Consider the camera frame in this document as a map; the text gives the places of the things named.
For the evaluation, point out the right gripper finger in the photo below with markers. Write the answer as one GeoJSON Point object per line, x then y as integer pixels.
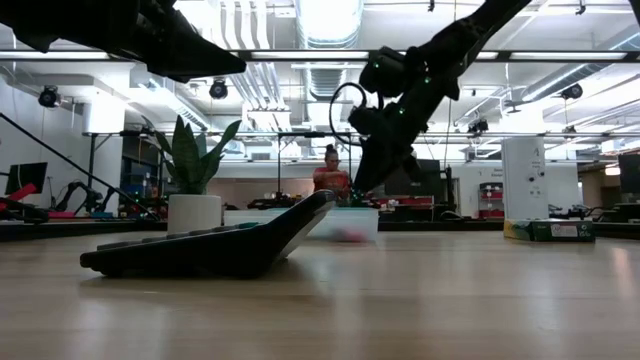
{"type": "Point", "coordinates": [377, 167]}

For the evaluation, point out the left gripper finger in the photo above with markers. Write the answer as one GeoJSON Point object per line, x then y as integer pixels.
{"type": "Point", "coordinates": [195, 57]}

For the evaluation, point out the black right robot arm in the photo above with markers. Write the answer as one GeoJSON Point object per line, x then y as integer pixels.
{"type": "Point", "coordinates": [480, 27]}

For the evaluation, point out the black background robot arm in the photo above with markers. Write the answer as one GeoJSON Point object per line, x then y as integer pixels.
{"type": "Point", "coordinates": [85, 195]}

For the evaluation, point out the black ceiling spotlight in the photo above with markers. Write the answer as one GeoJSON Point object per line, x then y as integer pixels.
{"type": "Point", "coordinates": [48, 97]}
{"type": "Point", "coordinates": [572, 91]}
{"type": "Point", "coordinates": [218, 89]}

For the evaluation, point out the person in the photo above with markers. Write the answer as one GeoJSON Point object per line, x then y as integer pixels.
{"type": "Point", "coordinates": [330, 180]}

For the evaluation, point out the black computer monitor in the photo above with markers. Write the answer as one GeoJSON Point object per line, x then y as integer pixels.
{"type": "Point", "coordinates": [430, 180]}
{"type": "Point", "coordinates": [26, 177]}

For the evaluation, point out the clear plastic storage box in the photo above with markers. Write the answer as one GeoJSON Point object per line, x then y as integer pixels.
{"type": "Point", "coordinates": [345, 222]}

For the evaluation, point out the green snake plant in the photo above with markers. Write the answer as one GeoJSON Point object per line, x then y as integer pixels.
{"type": "Point", "coordinates": [192, 160]}

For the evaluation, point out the red drawer rack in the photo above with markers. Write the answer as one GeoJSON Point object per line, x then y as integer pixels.
{"type": "Point", "coordinates": [491, 200]}

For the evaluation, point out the white pillar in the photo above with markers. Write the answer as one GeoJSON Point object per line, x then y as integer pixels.
{"type": "Point", "coordinates": [525, 180]}

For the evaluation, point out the white plant pot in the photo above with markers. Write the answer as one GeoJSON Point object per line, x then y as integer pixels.
{"type": "Point", "coordinates": [194, 212]}

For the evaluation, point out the green yellow crayon box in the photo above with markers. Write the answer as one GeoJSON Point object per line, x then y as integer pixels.
{"type": "Point", "coordinates": [549, 230]}

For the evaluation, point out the black desk calculator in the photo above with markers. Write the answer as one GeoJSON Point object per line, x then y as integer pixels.
{"type": "Point", "coordinates": [210, 250]}

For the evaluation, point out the black aluminium table frame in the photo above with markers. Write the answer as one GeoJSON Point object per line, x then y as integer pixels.
{"type": "Point", "coordinates": [450, 226]}

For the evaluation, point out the black overhead frame bar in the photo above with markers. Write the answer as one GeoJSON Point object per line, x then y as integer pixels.
{"type": "Point", "coordinates": [310, 55]}

